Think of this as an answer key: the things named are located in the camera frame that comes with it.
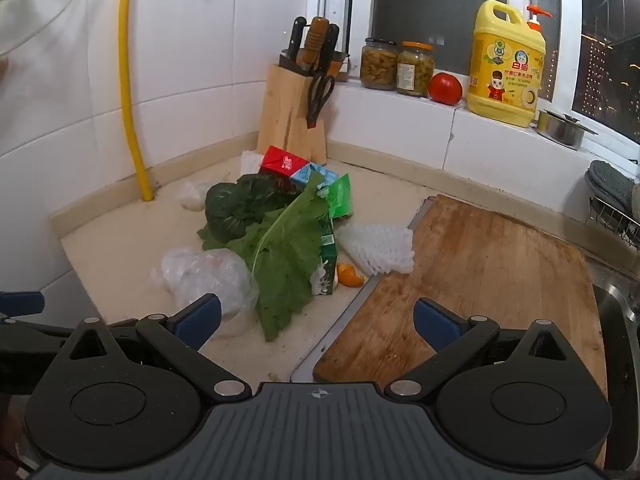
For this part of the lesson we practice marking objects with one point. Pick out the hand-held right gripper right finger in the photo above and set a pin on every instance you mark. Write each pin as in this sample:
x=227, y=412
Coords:
x=437, y=323

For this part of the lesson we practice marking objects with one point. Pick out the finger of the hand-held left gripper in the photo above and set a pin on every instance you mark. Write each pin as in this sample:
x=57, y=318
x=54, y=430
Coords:
x=20, y=302

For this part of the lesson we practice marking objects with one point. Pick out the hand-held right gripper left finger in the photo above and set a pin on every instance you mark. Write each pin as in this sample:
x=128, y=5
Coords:
x=197, y=321

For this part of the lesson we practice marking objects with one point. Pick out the white foam net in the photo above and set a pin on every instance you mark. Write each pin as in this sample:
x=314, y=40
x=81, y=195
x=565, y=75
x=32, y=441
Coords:
x=250, y=162
x=377, y=250

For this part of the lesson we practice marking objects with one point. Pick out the large green leaf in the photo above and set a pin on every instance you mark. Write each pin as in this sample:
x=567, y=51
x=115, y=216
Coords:
x=287, y=260

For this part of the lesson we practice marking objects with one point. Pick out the dark green bok choy leaf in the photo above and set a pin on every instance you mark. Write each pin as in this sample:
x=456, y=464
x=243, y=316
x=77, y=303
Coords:
x=235, y=205

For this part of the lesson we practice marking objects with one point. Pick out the green packet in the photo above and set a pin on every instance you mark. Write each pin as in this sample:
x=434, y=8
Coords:
x=340, y=197

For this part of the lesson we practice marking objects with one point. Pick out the red carton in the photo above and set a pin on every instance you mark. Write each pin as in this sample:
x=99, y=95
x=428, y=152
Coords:
x=280, y=162

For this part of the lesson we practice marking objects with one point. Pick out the wooden cutting board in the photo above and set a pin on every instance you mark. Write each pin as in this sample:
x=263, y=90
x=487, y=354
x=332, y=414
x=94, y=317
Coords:
x=475, y=260

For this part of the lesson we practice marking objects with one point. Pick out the orange peel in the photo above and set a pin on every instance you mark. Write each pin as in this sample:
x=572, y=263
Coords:
x=349, y=276

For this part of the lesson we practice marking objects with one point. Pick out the small clear plastic bag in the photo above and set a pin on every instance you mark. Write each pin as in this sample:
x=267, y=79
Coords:
x=192, y=195

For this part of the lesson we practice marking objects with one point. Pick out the green milk carton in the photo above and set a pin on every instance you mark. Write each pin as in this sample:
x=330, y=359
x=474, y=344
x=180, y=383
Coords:
x=327, y=260

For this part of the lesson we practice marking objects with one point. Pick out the blue carton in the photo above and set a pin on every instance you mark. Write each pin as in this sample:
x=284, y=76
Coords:
x=312, y=175

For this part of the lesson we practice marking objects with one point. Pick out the wooden knife block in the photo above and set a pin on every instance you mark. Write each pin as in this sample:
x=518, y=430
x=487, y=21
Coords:
x=287, y=120

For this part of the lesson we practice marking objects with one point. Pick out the grey cloth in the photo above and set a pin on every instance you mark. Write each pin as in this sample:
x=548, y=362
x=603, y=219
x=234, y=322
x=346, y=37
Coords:
x=612, y=182

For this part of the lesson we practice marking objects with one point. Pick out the small steel pot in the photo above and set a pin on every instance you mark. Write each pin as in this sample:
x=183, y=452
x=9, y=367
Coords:
x=562, y=130

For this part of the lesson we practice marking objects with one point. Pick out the red tomato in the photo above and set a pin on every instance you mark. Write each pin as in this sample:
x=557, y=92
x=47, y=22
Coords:
x=445, y=89

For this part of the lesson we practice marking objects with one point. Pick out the yellow pipe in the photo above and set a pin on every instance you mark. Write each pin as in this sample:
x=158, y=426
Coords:
x=129, y=85

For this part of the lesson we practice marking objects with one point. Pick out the labelled glass jar of pickles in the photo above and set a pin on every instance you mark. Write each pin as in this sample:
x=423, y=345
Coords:
x=415, y=70

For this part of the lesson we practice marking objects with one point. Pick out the black scissors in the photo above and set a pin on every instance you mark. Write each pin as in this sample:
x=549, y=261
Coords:
x=320, y=92

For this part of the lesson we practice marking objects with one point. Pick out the yellow detergent bottle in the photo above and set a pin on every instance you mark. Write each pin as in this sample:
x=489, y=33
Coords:
x=505, y=70

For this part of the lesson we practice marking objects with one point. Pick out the orange bowl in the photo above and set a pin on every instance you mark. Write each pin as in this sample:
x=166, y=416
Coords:
x=342, y=67

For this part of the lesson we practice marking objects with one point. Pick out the glass shelf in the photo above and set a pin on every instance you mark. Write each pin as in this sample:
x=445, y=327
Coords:
x=25, y=10

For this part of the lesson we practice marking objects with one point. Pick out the white framed window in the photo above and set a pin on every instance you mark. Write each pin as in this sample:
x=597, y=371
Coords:
x=570, y=60

